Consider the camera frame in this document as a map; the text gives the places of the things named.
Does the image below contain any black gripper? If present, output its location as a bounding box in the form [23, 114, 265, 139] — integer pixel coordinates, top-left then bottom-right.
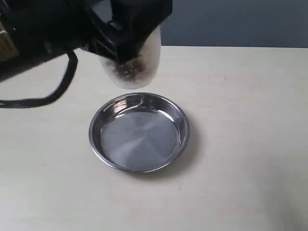
[9, 0, 173, 64]

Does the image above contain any clear plastic bottle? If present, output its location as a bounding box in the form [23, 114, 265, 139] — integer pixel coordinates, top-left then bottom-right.
[100, 26, 161, 90]

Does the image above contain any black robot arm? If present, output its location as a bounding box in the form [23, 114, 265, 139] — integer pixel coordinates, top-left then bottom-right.
[0, 0, 173, 79]

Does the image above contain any round stainless steel dish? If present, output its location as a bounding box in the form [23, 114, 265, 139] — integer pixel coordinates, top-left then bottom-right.
[89, 92, 190, 173]

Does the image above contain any black cable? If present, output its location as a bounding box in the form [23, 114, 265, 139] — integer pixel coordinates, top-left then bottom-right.
[0, 49, 79, 109]

